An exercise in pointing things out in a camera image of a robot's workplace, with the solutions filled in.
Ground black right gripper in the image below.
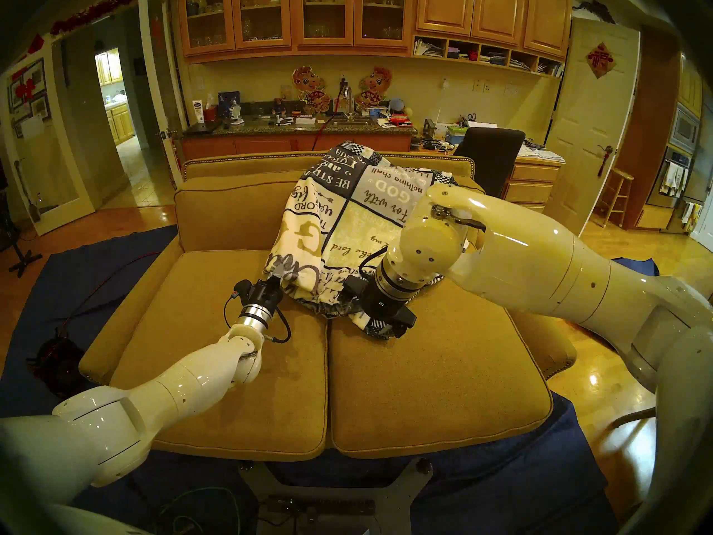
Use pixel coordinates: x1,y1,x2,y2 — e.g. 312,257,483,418
359,288,418,340

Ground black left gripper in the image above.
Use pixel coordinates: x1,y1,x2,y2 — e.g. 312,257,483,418
247,274,285,318

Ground printed scripture fleece blanket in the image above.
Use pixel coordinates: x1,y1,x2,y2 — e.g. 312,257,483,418
263,141,463,339

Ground mustard sofa seat cushion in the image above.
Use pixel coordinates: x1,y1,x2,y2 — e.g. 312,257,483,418
103,250,330,462
329,280,553,459

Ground mustard fabric loveseat sofa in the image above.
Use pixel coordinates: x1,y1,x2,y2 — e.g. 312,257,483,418
79,151,577,462

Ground granite top counter cabinet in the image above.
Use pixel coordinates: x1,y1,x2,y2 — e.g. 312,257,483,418
174,116,417,161

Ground dark office chair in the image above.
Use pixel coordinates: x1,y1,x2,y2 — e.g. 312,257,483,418
454,127,526,197

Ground large navy floor cloth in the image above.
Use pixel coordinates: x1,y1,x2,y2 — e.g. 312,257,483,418
0,225,608,535

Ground wooden desk with drawers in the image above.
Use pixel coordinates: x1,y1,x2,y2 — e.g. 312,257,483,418
504,149,566,214

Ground black power strip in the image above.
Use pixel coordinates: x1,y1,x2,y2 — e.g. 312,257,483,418
267,498,377,517

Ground white glass french door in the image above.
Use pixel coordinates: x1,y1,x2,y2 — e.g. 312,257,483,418
0,38,95,236

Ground black floor stand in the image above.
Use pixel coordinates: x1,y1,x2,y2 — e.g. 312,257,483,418
0,194,42,278

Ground crumpled navy cloth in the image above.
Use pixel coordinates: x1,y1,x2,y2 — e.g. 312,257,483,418
610,255,661,278

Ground wooden stool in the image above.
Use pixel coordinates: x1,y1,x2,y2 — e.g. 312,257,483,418
592,168,634,228

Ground white panel door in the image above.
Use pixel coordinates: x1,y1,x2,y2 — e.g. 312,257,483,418
543,18,641,239

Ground wooden cubby shelf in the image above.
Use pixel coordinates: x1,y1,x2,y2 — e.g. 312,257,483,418
413,35,566,79

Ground red garland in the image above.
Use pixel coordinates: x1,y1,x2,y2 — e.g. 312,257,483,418
50,0,139,36

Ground red diamond door ornament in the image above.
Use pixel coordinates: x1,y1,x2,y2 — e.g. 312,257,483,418
586,42,617,79

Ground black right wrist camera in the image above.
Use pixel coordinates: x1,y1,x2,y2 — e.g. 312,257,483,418
341,275,371,304

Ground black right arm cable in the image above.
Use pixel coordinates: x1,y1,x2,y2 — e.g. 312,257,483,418
358,245,390,281

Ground thin red cable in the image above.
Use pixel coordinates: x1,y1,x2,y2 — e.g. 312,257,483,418
56,251,162,339

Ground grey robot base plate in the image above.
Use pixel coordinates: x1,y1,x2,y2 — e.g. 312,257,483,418
240,456,434,535

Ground cartoon pig wall decoration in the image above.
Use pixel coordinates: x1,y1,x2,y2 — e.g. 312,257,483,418
292,66,329,114
355,67,393,110

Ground thin green cable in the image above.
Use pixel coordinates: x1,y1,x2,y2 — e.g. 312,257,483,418
159,487,241,535

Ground black cable spool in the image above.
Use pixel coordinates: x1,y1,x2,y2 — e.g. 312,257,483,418
27,334,87,401

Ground wooden wall cabinets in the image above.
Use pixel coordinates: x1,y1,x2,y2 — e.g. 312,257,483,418
177,0,573,61

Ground steel wall oven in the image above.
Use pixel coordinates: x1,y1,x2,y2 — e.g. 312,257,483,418
660,104,701,208

